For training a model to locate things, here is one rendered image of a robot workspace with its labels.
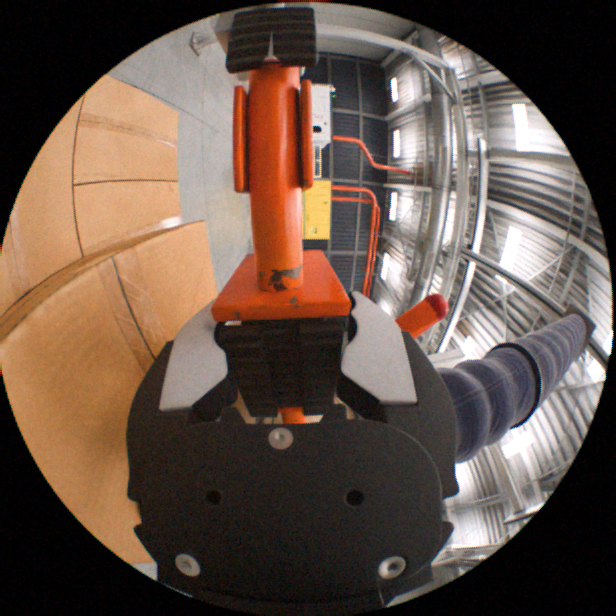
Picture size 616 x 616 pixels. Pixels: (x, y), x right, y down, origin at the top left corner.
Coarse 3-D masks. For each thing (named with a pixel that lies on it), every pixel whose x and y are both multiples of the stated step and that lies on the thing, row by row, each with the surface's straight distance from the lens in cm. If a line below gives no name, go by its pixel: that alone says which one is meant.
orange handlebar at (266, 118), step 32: (256, 96) 9; (288, 96) 9; (256, 128) 9; (288, 128) 8; (256, 160) 8; (288, 160) 8; (256, 192) 8; (288, 192) 8; (256, 224) 8; (288, 224) 8; (256, 256) 9; (288, 256) 8; (288, 288) 9; (288, 416) 17
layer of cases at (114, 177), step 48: (96, 96) 81; (144, 96) 100; (48, 144) 66; (96, 144) 74; (144, 144) 91; (48, 192) 61; (96, 192) 69; (144, 192) 85; (48, 240) 58; (96, 240) 66; (0, 288) 54
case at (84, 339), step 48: (144, 240) 21; (192, 240) 29; (48, 288) 21; (96, 288) 16; (144, 288) 20; (192, 288) 28; (0, 336) 17; (48, 336) 14; (96, 336) 16; (144, 336) 20; (48, 384) 15; (96, 384) 16; (48, 432) 15; (96, 432) 17; (48, 480) 16; (96, 480) 18; (96, 528) 19
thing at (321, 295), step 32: (320, 256) 14; (224, 288) 10; (256, 288) 9; (320, 288) 9; (224, 320) 9; (256, 320) 8; (288, 320) 8; (320, 320) 8; (256, 352) 8; (288, 352) 9; (320, 352) 8; (256, 384) 10; (288, 384) 11; (320, 384) 10; (256, 416) 13
